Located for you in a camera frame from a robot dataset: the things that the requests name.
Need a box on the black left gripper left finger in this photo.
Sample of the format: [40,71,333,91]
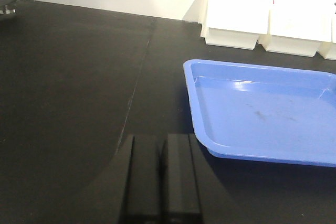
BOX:
[119,134,161,223]

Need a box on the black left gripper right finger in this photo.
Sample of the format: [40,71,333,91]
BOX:
[162,134,203,223]

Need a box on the blue plastic tray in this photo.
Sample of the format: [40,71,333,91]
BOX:
[183,59,335,167]

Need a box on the white left storage bin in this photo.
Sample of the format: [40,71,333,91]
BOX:
[183,0,272,50]

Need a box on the white storage bin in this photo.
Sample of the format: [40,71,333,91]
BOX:
[258,3,334,57]
[183,0,272,50]
[318,15,335,60]

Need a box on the white middle storage bin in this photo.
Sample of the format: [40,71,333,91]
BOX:
[258,3,334,57]

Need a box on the white right storage bin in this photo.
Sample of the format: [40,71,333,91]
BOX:
[318,15,335,60]

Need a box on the metal bracket at corner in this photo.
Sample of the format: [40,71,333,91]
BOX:
[1,0,17,15]

